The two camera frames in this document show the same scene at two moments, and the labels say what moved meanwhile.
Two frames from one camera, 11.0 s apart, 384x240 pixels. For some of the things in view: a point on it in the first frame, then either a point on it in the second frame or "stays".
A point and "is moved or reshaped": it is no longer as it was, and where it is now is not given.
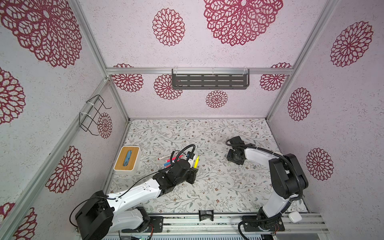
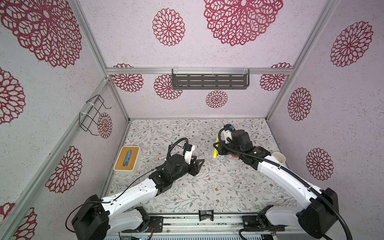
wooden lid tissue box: (129, 160) stays
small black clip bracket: (206, 214) stays
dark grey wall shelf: (210, 78) stays
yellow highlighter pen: (196, 162) is moved or reshaped
